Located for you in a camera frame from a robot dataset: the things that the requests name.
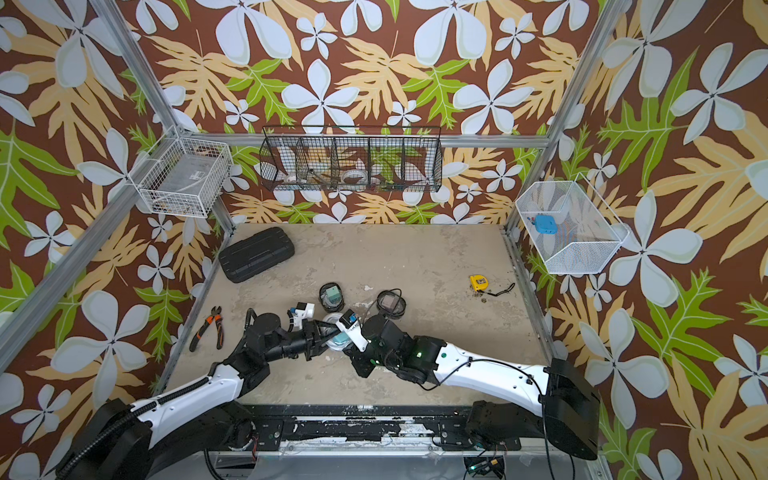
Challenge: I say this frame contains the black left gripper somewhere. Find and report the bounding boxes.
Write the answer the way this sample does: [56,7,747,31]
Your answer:
[263,318,342,364]

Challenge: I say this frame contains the mint green charger plug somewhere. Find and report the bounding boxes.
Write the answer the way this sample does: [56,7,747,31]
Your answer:
[325,286,342,305]

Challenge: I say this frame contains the teal charger plug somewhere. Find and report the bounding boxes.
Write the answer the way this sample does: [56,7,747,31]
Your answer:
[327,333,351,350]

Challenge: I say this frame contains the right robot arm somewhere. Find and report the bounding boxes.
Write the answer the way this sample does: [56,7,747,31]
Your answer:
[337,312,601,460]

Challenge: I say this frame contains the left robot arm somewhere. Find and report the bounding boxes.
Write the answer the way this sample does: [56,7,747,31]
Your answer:
[55,310,339,479]

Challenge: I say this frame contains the black ribbed hard case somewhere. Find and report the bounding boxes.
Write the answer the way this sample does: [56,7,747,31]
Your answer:
[219,227,295,283]

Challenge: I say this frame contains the yellow tape measure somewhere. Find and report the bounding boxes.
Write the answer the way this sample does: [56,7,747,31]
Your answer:
[469,274,489,295]

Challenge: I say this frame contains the blue object in basket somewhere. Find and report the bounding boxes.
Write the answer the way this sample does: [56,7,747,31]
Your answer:
[533,215,558,235]

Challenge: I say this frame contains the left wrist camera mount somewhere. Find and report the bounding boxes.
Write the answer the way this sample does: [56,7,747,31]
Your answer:
[287,302,315,332]

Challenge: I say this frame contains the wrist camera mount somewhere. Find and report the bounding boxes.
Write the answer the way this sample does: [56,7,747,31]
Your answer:
[336,309,369,352]
[287,302,315,332]

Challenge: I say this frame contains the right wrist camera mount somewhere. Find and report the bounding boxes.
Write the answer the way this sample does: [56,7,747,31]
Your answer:
[336,309,369,352]

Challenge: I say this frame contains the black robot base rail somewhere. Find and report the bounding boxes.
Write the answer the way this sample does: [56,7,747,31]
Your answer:
[195,401,543,456]

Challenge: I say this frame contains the orange handled pliers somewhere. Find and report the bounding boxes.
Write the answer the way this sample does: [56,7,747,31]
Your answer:
[189,306,225,352]

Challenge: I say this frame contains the black wire basket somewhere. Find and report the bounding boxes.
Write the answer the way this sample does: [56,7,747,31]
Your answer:
[257,125,444,192]

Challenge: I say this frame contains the white wire basket left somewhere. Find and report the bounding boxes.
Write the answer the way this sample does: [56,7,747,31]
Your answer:
[131,128,233,218]

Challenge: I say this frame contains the white wire basket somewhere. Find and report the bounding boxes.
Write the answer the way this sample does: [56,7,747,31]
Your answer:
[515,175,630,276]
[131,128,233,218]

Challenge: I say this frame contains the white wire basket right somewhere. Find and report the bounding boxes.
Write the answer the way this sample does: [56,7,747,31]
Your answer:
[515,175,630,276]

